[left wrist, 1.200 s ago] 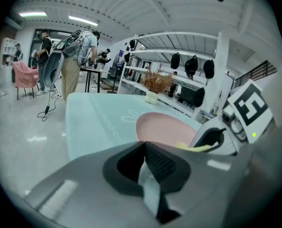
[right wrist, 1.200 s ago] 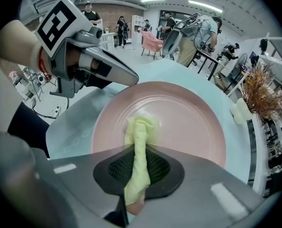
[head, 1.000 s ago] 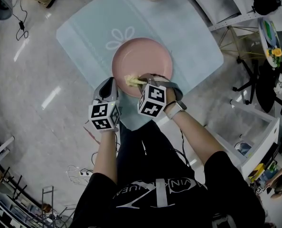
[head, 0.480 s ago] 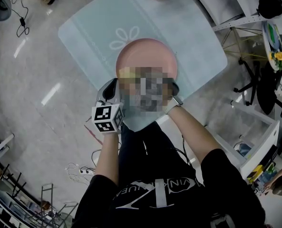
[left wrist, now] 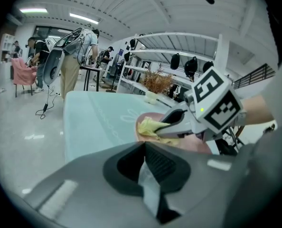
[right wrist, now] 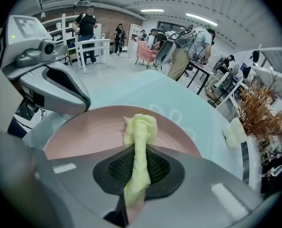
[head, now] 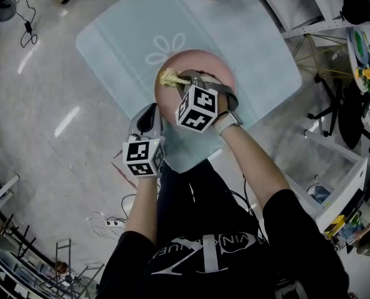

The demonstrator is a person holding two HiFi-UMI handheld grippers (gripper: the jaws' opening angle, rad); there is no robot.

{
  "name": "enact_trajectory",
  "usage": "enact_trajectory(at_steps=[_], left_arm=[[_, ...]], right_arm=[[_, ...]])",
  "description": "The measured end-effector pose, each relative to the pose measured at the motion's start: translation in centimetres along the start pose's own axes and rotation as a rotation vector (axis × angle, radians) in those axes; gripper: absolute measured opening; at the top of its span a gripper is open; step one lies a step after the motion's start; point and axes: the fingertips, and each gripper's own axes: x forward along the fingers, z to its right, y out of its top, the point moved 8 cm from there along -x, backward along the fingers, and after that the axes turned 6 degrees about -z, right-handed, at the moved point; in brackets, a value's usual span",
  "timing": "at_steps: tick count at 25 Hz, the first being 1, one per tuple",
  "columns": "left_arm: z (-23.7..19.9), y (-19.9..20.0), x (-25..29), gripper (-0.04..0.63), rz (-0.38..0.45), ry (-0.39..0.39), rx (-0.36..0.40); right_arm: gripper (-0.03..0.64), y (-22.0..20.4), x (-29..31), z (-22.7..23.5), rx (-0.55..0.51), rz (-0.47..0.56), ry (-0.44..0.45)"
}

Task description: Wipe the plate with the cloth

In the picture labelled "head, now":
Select metal storage rack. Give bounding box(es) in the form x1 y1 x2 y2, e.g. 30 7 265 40
0 216 105 299

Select person's left forearm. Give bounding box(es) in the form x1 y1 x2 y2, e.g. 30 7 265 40
124 176 158 245

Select white metal shelf rack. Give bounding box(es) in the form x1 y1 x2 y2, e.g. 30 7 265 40
253 0 370 40

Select person's right forearm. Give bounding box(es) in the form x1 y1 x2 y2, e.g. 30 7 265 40
214 121 293 217

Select person's black trousers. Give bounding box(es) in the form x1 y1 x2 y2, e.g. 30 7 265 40
158 159 263 239

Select person's right hand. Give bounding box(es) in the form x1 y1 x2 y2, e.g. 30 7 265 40
214 93 233 126

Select green plastic item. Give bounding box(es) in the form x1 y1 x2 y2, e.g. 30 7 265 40
353 31 370 67

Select white wristwatch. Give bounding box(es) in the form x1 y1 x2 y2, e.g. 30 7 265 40
217 110 244 136

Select white power strip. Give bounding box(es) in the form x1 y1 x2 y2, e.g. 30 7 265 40
105 218 126 229

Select yellow artificial flowers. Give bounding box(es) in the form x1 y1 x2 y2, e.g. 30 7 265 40
356 67 370 93

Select white desk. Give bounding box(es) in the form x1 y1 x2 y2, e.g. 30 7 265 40
275 131 369 230

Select black office chair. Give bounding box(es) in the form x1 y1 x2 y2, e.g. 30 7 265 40
303 73 370 151

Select yellow box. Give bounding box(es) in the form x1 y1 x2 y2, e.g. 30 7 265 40
323 215 346 239

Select white coiled cable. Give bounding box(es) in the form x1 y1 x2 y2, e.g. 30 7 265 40
87 212 126 238

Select pink plate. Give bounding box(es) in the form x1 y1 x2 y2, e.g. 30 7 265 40
154 49 237 130

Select person's black printed t-shirt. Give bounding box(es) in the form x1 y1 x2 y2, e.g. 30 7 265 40
96 188 351 299

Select grey harness strap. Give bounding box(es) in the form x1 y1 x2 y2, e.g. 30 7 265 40
274 278 307 299

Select yellow cloth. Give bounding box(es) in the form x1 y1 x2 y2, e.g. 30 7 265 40
158 68 192 88

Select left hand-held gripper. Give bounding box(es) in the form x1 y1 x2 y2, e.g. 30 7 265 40
122 103 167 179

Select light blue flower-print tablecloth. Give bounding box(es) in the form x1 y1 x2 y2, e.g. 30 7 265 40
75 0 303 174

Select black power adapter with cable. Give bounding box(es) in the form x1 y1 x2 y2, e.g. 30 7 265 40
15 0 39 49

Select white round wire-leg side table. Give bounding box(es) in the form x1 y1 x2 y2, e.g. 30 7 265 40
293 26 370 95

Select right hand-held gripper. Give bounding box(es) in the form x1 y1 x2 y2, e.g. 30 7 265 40
171 69 240 134

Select black bag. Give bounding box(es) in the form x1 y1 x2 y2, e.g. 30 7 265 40
341 0 370 26

